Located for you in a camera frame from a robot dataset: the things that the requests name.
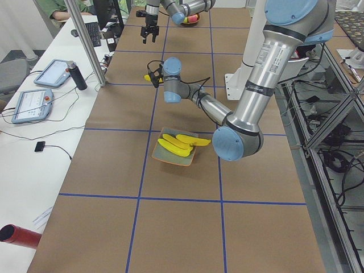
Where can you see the seated person green shirt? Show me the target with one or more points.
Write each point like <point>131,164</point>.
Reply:
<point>57,9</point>

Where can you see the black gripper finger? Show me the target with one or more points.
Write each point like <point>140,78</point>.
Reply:
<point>144,34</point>
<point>155,33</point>

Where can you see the aluminium frame post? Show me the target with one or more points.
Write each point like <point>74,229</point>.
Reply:
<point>85,40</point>

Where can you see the yellow banana front bottom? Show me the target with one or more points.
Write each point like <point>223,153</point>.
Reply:
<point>193,141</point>

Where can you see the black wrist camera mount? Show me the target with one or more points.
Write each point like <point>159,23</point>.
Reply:
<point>155,75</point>

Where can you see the red cylinder bottle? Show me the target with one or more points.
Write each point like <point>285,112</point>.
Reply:
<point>16,235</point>

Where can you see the teach pendant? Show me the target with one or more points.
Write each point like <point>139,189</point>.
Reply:
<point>33,105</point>
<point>54,75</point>

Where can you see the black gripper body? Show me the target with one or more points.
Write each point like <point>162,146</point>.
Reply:
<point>149,20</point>

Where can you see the grey square plate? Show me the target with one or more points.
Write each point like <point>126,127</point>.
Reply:
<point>162,154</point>

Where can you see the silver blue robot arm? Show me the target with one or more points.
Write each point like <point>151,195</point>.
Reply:
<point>177,12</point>
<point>287,25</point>

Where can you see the small black puck device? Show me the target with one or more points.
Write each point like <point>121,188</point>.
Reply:
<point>40,145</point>

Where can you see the red apple lower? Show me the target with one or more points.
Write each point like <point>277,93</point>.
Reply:
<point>191,19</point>

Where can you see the black water bottle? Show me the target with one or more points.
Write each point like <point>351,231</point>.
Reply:
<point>76,75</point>

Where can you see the teach pendant near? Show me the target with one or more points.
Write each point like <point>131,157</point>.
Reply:
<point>33,105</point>

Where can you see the teach pendant far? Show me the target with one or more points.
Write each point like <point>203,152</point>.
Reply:
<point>54,75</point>

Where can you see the black keyboard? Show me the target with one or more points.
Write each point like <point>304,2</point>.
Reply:
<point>94,33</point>

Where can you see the black computer monitor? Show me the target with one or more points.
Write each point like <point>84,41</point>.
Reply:
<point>105,10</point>

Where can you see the woven wicker fruit basket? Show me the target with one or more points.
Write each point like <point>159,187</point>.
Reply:
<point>190,24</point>

